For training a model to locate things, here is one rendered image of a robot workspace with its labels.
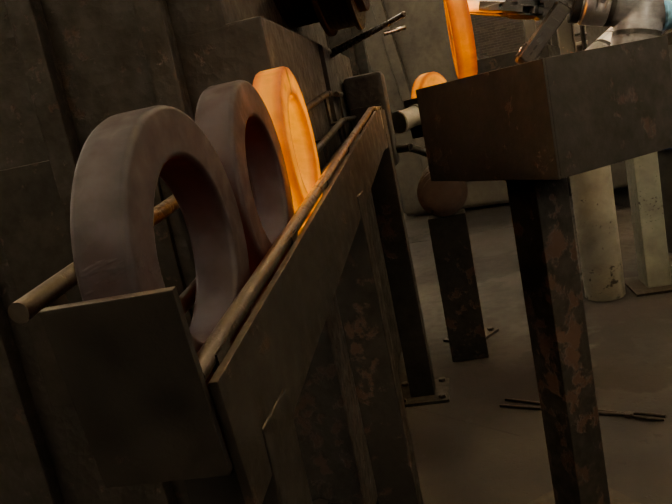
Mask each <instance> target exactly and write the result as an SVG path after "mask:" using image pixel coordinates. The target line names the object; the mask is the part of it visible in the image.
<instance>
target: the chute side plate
mask: <svg viewBox="0 0 672 504"><path fill-rule="evenodd" d="M380 111H381V113H380ZM381 116H382V118H381ZM382 121H383V124H382ZM383 127H384V129H383ZM387 132H389V131H388V126H387V121H386V115H385V110H384V109H383V110H376V111H374V112H373V114H372V115H371V117H370V118H369V120H368V122H367V123H366V125H365V127H364V129H363V130H362V132H361V133H360V135H359V136H358V138H357V140H356V141H355V143H354V145H353V146H352V148H351V150H350V152H349V153H348V155H347V156H346V158H345V159H344V161H343V163H342V164H341V166H340V168H339V169H338V171H337V173H336V174H335V176H334V177H333V179H332V181H331V183H330V185H329V186H328V187H327V189H326V191H325V192H324V194H323V195H322V197H321V199H320V200H319V202H318V204H317V205H316V207H315V209H314V210H313V212H312V214H311V215H310V217H309V218H308V220H307V222H306V223H305V225H304V227H303V228H302V230H301V232H300V233H299V235H298V237H297V239H296V240H295V242H294V244H293V245H292V246H291V248H290V250H289V251H288V253H287V255H286V256H285V258H284V259H283V261H282V263H281V264H280V266H279V268H278V269H277V271H276V273H275V274H274V276H273V277H272V279H271V281H270V282H269V284H268V286H267V287H266V289H265V291H264V292H263V294H262V295H261V297H260V299H259V300H258V302H257V304H256V305H255V307H254V309H253V310H252V312H251V314H250V315H249V317H248V318H247V320H246V322H245V323H244V325H243V327H242V328H241V330H240V332H239V333H238V335H237V336H236V338H235V340H234V341H233V343H232V345H231V347H230V349H229V351H228V352H227V354H226V356H225V357H224V359H223V360H222V362H221V364H220V365H219V366H218V368H217V369H216V371H215V373H214V374H213V376H212V377H211V379H210V381H209V383H208V385H209V388H210V391H211V394H212V398H213V401H214V404H215V407H216V410H217V414H218V417H219V420H220V423H221V427H222V430H223V433H224V436H225V439H226V443H227V446H228V449H229V452H230V455H231V459H232V462H233V465H234V468H235V472H236V475H237V478H238V481H239V484H240V488H241V491H242V494H243V497H244V500H245V504H262V503H263V500H264V497H265V494H266V491H267V488H268V486H269V483H270V480H271V477H272V472H271V467H270V463H269V459H268V455H267V451H266V447H265V442H264V438H263V434H262V426H263V425H264V423H265V421H266V419H267V417H268V416H269V414H270V412H271V410H272V408H273V406H274V405H275V403H276V401H277V399H278V397H279V396H280V394H281V392H282V390H283V389H284V388H285V389H286V390H287V394H288V398H289V402H290V407H291V411H292V416H293V413H294V410H295V407H296V404H297V402H298V399H299V396H300V393H301V390H302V387H303V384H304V381H305V378H306V375H307V373H308V370H309V367H310V364H311V361H312V358H313V355H314V352H315V349H316V347H317V344H318V341H319V338H320V335H321V332H322V329H323V326H324V323H325V320H326V318H327V315H328V312H329V309H330V306H331V303H332V300H333V297H334V294H335V291H336V289H337V286H338V283H339V280H340V277H341V274H342V271H343V268H344V265H345V263H346V260H347V257H348V254H349V251H350V248H351V245H352V242H353V239H354V236H355V234H356V231H357V228H358V225H359V222H360V219H361V215H360V210H359V205H358V200H357V195H358V194H359V193H360V192H361V191H363V193H364V198H365V203H366V202H367V199H368V196H369V193H370V190H371V187H372V184H373V181H374V179H375V176H376V173H377V170H378V167H379V164H380V161H381V158H382V155H383V152H384V150H385V149H387V148H388V141H387V136H386V133H387Z"/></svg>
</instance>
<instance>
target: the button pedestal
mask: <svg viewBox="0 0 672 504"><path fill-rule="evenodd" d="M625 164H626V172H627V181H628V190H629V198H630V207H631V215H632V224H633V233H634V241H635V250H636V258H637V267H638V276H636V277H629V278H624V282H625V285H626V286H627V287H628V288H629V289H630V290H631V291H632V292H633V293H634V294H635V295H636V296H637V297H641V296H648V295H655V294H662V293H669V292H672V271H670V267H669V257H668V248H667V239H666V229H665V220H664V211H663V201H662V192H661V183H660V173H659V164H658V154H657V152H654V153H650V154H647V155H643V156H640V157H636V158H633V159H629V160H626V161H625Z"/></svg>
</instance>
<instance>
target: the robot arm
mask: <svg viewBox="0 0 672 504"><path fill-rule="evenodd" d="M505 1H506V0H467V2H468V6H469V11H470V14H476V15H485V16H496V17H507V18H509V19H524V20H533V19H535V20H536V21H539V20H541V19H542V18H543V17H544V16H545V14H546V13H547V12H548V10H549V9H550V8H551V6H552V5H553V7H552V8H551V9H550V11H549V12H548V14H547V15H546V16H545V18H544V19H543V21H542V22H541V23H540V25H539V26H538V28H537V29H536V31H535V32H534V33H533V35H532V36H531V38H530V39H529V40H528V42H527V43H524V45H523V46H522V47H521V48H520V49H519V51H518V53H517V54H516V56H517V57H516V59H515V62H516V63H517V64H522V63H526V62H530V61H534V60H538V59H539V57H540V56H541V51H542V50H543V49H544V47H545V46H546V44H547V43H548V42H549V40H550V39H551V37H552V36H553V35H554V33H555V32H556V30H557V29H558V28H559V26H560V25H561V23H562V22H563V21H564V19H565V18H566V16H567V23H573V24H576V23H577V22H578V24H579V25H587V26H605V27H610V28H609V29H608V30H606V31H605V32H604V33H603V34H602V35H601V36H600V37H599V38H598V39H597V40H595V41H594V42H593V43H592V44H591V45H590V46H589V47H588V48H586V49H585V50H590V49H595V48H600V47H606V46H611V45H616V44H622V43H627V42H632V41H638V40H643V39H648V38H654V37H659V36H661V35H662V34H663V33H664V32H665V31H666V30H669V29H671V28H672V0H508V1H507V2H505Z"/></svg>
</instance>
